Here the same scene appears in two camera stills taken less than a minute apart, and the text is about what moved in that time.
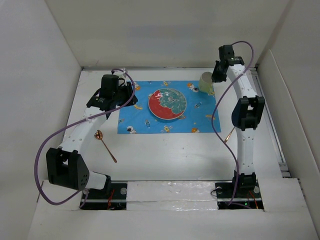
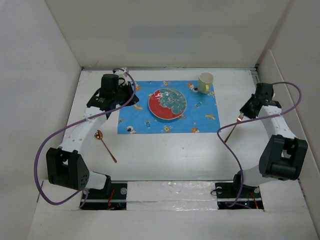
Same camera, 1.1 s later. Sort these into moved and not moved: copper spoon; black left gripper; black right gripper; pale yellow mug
Moved: black right gripper
Not moved: copper spoon; black left gripper; pale yellow mug
